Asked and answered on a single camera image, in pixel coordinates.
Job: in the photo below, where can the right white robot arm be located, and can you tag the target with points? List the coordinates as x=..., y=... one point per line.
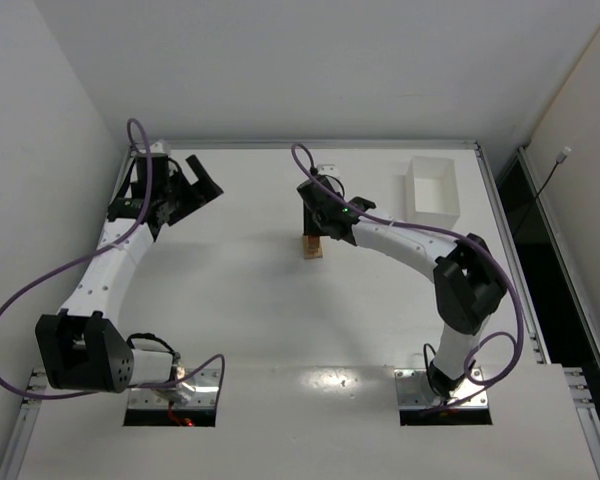
x=467, y=290

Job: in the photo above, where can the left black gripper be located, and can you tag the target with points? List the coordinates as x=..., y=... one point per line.
x=185, y=190

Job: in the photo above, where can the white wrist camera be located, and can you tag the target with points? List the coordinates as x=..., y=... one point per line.
x=328, y=170
x=160, y=148

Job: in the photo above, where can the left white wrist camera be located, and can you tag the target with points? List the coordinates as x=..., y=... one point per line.
x=160, y=148

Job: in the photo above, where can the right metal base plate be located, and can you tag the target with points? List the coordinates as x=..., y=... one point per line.
x=414, y=394

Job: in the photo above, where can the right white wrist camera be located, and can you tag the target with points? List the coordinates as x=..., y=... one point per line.
x=328, y=170

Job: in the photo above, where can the red-brown triangle block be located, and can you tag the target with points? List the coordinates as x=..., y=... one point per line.
x=312, y=243

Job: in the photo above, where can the black cable white plug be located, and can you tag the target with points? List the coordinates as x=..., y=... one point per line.
x=561, y=157

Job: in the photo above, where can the light wood numbered plank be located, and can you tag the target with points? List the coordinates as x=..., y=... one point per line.
x=312, y=254

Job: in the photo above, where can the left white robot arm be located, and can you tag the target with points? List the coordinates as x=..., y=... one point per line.
x=80, y=345

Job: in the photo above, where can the white plastic box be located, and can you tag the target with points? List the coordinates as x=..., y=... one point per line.
x=431, y=192

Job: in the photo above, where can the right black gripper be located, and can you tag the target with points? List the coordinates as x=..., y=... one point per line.
x=311, y=220

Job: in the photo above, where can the metal base plate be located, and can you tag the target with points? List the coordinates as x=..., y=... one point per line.
x=414, y=394
x=198, y=393

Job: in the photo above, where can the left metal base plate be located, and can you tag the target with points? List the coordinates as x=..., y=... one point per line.
x=198, y=393

